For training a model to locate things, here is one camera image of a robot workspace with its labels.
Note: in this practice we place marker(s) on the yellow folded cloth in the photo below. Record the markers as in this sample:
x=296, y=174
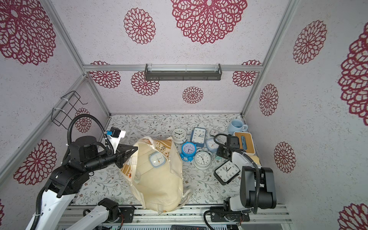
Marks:
x=256, y=160

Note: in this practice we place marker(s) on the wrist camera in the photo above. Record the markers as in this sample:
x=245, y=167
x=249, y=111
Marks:
x=115, y=135
x=233, y=142

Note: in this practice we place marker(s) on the black wire wall rack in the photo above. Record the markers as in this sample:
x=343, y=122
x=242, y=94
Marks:
x=64, y=113

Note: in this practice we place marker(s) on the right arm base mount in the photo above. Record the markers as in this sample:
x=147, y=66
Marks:
x=219, y=214

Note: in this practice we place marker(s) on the bright blue round alarm clock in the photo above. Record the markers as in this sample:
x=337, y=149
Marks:
x=188, y=151

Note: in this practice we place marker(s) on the black square alarm clock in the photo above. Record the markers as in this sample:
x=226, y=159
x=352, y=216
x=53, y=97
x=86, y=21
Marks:
x=226, y=172

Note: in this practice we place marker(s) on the light blue square alarm clock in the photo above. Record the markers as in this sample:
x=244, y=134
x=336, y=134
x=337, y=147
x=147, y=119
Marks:
x=211, y=145

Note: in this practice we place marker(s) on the small grey alarm clock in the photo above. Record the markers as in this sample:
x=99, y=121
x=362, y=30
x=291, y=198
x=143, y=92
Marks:
x=214, y=132

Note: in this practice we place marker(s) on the dark blue square alarm clock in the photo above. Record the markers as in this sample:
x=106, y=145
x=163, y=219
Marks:
x=198, y=137

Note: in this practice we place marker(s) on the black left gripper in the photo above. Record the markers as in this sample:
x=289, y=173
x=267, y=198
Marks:
x=122, y=149

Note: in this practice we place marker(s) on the black wall shelf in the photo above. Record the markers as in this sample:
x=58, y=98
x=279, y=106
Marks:
x=187, y=74

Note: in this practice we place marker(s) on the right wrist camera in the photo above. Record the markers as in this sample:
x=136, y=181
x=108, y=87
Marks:
x=233, y=142

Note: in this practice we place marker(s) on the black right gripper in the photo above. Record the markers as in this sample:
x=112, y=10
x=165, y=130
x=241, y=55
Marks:
x=223, y=148

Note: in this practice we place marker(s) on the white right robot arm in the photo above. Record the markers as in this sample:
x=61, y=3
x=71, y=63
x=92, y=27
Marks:
x=257, y=183

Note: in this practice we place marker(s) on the black keyboard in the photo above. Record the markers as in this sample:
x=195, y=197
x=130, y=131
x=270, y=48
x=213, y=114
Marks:
x=186, y=227

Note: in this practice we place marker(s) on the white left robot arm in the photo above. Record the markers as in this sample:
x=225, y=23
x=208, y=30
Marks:
x=66, y=181

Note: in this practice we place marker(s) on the white wooden tissue box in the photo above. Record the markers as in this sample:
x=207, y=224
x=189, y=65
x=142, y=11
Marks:
x=246, y=142

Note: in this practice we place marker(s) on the cream printed canvas bag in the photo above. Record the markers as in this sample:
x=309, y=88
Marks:
x=158, y=189

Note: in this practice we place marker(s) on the white teal square alarm clock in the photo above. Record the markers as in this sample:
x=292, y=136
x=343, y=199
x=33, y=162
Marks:
x=157, y=159

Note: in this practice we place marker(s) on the light blue mug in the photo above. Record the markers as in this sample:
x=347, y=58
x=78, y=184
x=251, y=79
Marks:
x=237, y=125

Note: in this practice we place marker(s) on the white round alarm clock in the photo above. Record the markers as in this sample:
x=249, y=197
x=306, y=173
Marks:
x=179, y=136

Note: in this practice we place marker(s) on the silver round alarm clock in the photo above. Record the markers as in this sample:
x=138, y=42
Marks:
x=202, y=160

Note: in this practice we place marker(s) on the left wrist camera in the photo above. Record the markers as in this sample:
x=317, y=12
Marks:
x=115, y=135

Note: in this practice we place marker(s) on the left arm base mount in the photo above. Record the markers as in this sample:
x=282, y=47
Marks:
x=120, y=215

